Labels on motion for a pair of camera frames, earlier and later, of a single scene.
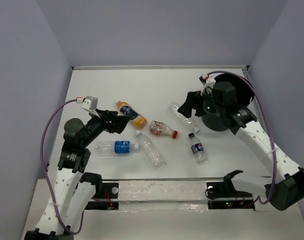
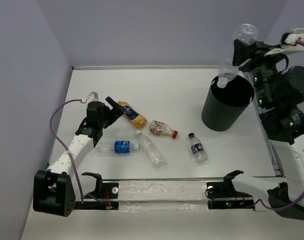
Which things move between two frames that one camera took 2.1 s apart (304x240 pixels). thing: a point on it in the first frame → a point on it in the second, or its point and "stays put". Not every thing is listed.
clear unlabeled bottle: x=149 y=151 stays put
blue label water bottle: x=107 y=148 stays put
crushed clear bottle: x=174 y=106 → x=228 y=71
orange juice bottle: x=124 y=109 stays put
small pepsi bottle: x=197 y=148 stays put
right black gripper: x=193 y=98 → x=259 y=47
